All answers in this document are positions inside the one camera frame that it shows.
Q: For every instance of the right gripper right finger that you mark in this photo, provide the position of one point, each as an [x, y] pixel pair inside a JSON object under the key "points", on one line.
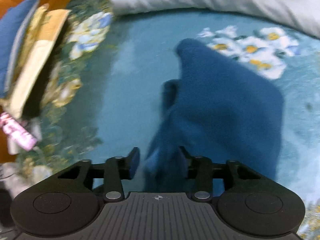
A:
{"points": [[186, 158]]}

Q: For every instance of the teal floral bed sheet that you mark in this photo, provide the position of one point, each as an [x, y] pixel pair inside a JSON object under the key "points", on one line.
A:
{"points": [[104, 96]]}

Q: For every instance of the pink patterned package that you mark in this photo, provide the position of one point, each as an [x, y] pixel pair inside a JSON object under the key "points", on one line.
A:
{"points": [[17, 136]]}

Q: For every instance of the blue fleece garment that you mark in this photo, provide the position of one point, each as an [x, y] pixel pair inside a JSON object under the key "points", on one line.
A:
{"points": [[217, 109]]}

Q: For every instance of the blue and yellow pillow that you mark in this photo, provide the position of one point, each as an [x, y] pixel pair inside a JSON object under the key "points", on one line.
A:
{"points": [[29, 32]]}

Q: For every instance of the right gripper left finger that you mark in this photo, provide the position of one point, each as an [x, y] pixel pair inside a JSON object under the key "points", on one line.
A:
{"points": [[133, 160]]}

